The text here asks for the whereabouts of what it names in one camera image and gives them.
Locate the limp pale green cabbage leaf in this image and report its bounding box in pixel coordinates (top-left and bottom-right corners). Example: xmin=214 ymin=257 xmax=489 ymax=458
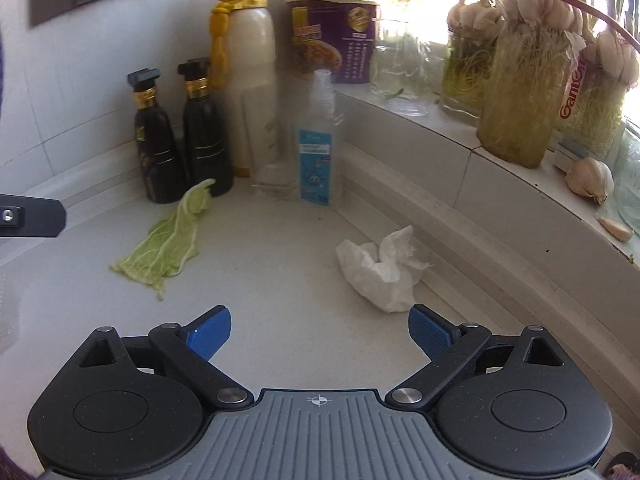
xmin=110 ymin=178 xmax=217 ymax=302

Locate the empty glass jar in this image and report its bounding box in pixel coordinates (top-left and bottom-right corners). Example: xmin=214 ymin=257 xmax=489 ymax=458
xmin=616 ymin=127 xmax=640 ymax=233

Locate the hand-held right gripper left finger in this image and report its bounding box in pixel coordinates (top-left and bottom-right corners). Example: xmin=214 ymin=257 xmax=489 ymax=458
xmin=75 ymin=305 xmax=254 ymax=409

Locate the purple instant noodle cup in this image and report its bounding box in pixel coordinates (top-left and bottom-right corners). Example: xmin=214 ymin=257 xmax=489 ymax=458
xmin=285 ymin=0 xmax=382 ymax=86

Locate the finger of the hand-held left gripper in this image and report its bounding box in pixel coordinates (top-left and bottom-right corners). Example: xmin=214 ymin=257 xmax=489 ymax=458
xmin=0 ymin=193 xmax=67 ymax=239

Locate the tall jar of sprouting garlic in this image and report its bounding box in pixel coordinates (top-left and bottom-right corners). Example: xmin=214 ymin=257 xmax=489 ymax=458
xmin=476 ymin=0 xmax=586 ymax=170

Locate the white tissue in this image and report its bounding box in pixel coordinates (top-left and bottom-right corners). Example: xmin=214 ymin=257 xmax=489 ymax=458
xmin=335 ymin=224 xmax=435 ymax=314

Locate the loose garlic bulb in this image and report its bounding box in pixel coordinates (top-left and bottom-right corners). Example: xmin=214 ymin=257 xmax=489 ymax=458
xmin=565 ymin=156 xmax=615 ymax=206

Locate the printed jar of sprouting garlic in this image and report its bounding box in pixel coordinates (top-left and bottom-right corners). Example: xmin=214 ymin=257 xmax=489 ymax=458
xmin=556 ymin=30 xmax=640 ymax=161

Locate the dark bottle with flat cap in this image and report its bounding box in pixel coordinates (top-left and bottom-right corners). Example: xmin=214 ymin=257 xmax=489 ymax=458
xmin=126 ymin=68 xmax=189 ymax=205

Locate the person's purple clothing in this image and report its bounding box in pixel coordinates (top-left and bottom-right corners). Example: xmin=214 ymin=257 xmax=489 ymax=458
xmin=0 ymin=445 xmax=36 ymax=480

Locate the garlic clove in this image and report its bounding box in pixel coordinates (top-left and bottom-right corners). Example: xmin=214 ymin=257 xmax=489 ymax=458
xmin=596 ymin=215 xmax=634 ymax=242

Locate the dark bottle with gold collar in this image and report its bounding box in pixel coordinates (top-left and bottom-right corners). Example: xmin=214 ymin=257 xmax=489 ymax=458
xmin=177 ymin=56 xmax=236 ymax=198

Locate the clear spray bottle blue label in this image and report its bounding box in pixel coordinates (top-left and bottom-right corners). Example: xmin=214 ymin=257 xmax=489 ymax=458
xmin=296 ymin=69 xmax=347 ymax=207

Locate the red cable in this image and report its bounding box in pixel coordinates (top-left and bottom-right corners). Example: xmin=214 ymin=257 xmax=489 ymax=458
xmin=435 ymin=0 xmax=640 ymax=56

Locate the white bottle with yellow cap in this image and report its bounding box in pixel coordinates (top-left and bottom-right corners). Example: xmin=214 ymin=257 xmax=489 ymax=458
xmin=208 ymin=0 xmax=281 ymax=179

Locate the short jar of sprouting garlic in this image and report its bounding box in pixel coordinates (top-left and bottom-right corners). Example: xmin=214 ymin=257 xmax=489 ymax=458
xmin=442 ymin=0 xmax=503 ymax=122

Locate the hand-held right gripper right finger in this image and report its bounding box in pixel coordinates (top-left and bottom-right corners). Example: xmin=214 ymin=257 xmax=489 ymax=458
xmin=385 ymin=304 xmax=568 ymax=409

